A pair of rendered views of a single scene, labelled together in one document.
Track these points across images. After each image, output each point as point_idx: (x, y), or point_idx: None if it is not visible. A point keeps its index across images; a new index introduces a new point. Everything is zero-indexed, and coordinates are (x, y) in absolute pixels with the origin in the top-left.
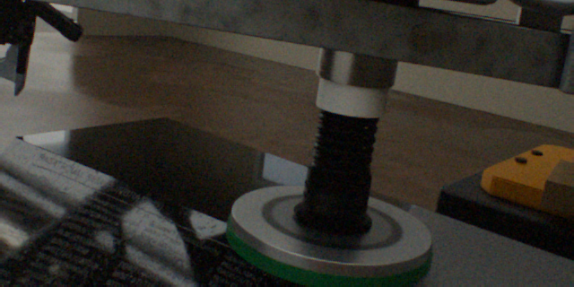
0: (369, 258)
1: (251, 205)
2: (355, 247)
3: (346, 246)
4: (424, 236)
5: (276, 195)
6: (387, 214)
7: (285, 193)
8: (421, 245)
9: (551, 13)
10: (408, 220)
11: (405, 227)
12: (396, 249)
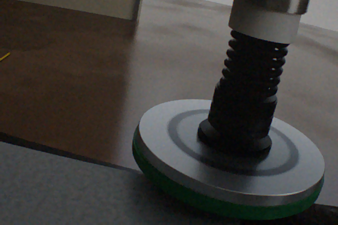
0: (172, 105)
1: (293, 135)
2: (189, 113)
3: (196, 113)
4: (149, 140)
5: (304, 156)
6: (203, 163)
7: (304, 162)
8: (146, 127)
9: None
10: (178, 161)
11: (173, 148)
12: (162, 117)
